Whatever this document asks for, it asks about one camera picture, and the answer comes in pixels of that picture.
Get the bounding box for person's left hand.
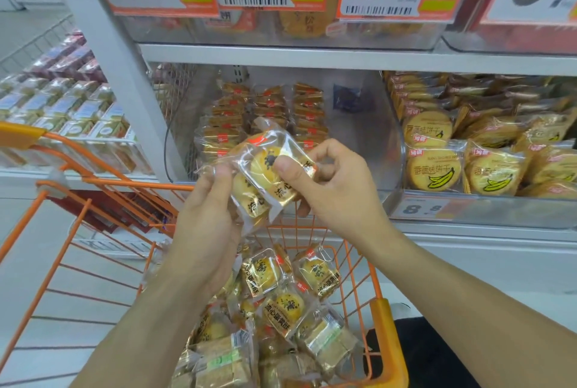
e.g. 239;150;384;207
164;166;244;299

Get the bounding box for person's right hand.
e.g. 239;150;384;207
272;138;393;244

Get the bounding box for pile of pastry packets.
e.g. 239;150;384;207
171;243;361;388

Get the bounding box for rows of egg yolk packets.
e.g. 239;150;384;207
194;79;330;168

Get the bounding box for egg-yolk pastry packet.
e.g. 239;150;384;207
297;311;358;375

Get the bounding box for white metal store shelf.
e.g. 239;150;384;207
40;0;577;299

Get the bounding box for orange shopping cart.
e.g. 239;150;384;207
0;121;409;388

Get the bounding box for person's right forearm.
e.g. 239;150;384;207
360;225;577;388

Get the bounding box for person's left forearm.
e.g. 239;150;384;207
70;265;226;388

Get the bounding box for person's right leg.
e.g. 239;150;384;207
364;316;481;388

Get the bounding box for red carton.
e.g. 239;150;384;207
468;0;577;55

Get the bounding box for blue paper label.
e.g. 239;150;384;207
333;83;375;113

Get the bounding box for group of banana biscuit packets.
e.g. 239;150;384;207
385;71;577;199

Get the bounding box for red box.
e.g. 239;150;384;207
47;189;177;233

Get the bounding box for pile of golden cake packets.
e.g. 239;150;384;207
279;9;339;38

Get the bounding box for group of silver boxed cakes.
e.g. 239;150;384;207
0;29;152;175

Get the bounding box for white wire rack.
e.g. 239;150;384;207
0;13;156;179

